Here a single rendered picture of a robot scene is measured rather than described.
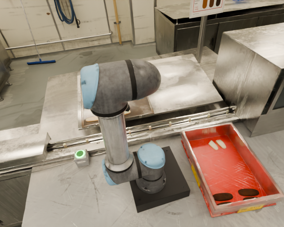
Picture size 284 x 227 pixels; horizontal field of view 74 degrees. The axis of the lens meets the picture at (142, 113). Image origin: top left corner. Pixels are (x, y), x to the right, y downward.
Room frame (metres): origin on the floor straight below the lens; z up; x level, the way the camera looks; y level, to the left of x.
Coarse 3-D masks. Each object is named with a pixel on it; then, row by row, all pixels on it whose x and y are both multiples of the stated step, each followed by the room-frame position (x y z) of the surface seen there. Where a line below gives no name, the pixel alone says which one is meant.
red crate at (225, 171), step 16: (192, 144) 0.74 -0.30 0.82; (208, 144) 0.72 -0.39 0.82; (208, 160) 0.61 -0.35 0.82; (224, 160) 0.60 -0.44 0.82; (240, 160) 0.59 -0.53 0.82; (208, 176) 0.51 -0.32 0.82; (224, 176) 0.50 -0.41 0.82; (240, 176) 0.50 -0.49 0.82; (224, 192) 0.42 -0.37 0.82; (208, 208) 0.35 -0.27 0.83
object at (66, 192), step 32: (96, 160) 0.69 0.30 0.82; (32, 192) 0.52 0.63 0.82; (64, 192) 0.50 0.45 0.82; (96, 192) 0.49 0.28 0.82; (128, 192) 0.47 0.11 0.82; (192, 192) 0.44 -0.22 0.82; (32, 224) 0.36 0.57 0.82; (64, 224) 0.34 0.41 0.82; (96, 224) 0.33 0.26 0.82; (128, 224) 0.32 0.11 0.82; (160, 224) 0.30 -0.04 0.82; (192, 224) 0.29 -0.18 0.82; (224, 224) 0.28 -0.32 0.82; (256, 224) 0.27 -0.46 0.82
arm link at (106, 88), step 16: (96, 64) 0.47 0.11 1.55; (112, 64) 0.47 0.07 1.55; (128, 64) 0.46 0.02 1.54; (96, 80) 0.42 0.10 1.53; (112, 80) 0.42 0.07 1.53; (128, 80) 0.43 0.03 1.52; (96, 96) 0.40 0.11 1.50; (112, 96) 0.41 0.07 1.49; (128, 96) 0.42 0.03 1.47; (96, 112) 0.41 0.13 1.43; (112, 112) 0.41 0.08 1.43; (112, 128) 0.42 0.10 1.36; (112, 144) 0.42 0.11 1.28; (112, 160) 0.42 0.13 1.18; (128, 160) 0.43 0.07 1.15; (112, 176) 0.40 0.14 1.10; (128, 176) 0.41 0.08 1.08
